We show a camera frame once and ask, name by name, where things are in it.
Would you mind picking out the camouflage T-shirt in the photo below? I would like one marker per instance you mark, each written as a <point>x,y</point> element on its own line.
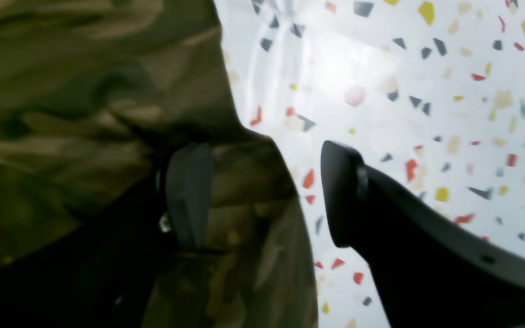
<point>92,94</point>

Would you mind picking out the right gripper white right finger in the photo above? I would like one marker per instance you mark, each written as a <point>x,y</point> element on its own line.
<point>429,273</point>

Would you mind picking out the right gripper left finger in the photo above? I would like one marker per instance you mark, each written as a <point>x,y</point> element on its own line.
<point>102,275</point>

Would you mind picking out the terrazzo pattern table cloth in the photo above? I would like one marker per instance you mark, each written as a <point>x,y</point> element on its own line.
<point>430,92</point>

